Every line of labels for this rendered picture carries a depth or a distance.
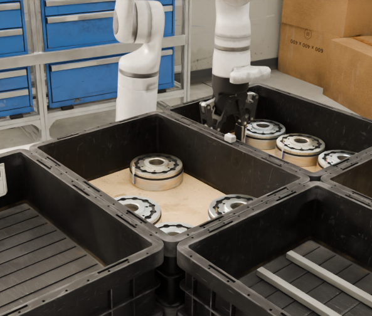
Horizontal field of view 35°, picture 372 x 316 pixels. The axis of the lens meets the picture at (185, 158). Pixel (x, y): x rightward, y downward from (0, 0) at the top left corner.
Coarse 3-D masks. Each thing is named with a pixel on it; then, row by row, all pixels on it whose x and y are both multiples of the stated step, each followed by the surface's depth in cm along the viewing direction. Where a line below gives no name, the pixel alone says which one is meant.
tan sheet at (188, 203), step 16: (112, 176) 115; (128, 176) 115; (112, 192) 109; (128, 192) 109; (144, 192) 109; (160, 192) 109; (176, 192) 109; (192, 192) 109; (208, 192) 109; (176, 208) 104; (192, 208) 104; (192, 224) 99
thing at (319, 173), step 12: (252, 84) 137; (264, 84) 137; (288, 96) 130; (168, 108) 121; (180, 108) 122; (324, 108) 124; (336, 108) 123; (192, 120) 115; (360, 120) 118; (216, 132) 110; (240, 144) 105; (360, 156) 101; (300, 168) 97; (324, 168) 97; (336, 168) 97; (312, 180) 94
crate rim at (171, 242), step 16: (160, 112) 119; (96, 128) 111; (112, 128) 112; (192, 128) 111; (48, 144) 104; (224, 144) 106; (48, 160) 98; (256, 160) 100; (272, 160) 99; (304, 176) 94; (96, 192) 88; (272, 192) 89; (128, 208) 84; (240, 208) 84; (144, 224) 80; (208, 224) 80; (176, 240) 76
